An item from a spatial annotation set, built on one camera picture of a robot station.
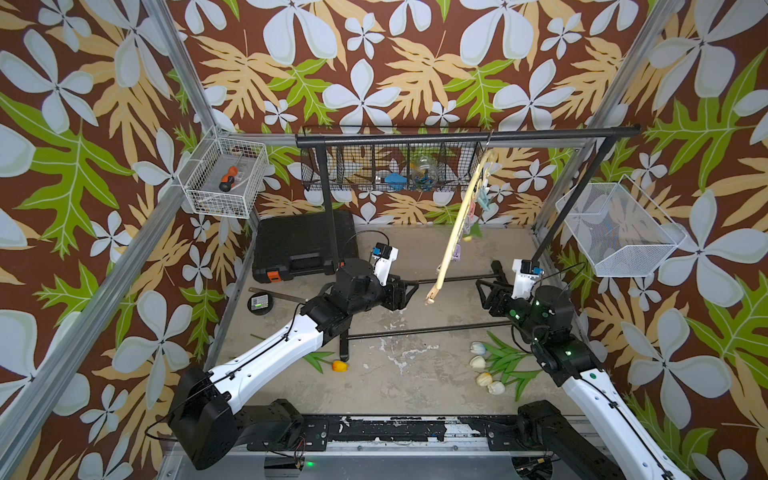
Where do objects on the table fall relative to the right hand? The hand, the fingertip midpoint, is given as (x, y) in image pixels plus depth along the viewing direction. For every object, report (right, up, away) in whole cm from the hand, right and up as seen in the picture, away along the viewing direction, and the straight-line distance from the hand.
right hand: (482, 281), depth 74 cm
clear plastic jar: (-11, +33, +22) cm, 41 cm away
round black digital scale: (-65, -9, +22) cm, 69 cm away
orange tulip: (-45, -23, +12) cm, 52 cm away
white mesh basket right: (+41, +14, +8) cm, 44 cm away
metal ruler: (-62, -7, +27) cm, 68 cm away
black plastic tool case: (-59, +10, +36) cm, 70 cm away
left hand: (-18, +1, -1) cm, 18 cm away
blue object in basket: (-21, +30, +20) cm, 42 cm away
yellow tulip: (+3, +14, +14) cm, 20 cm away
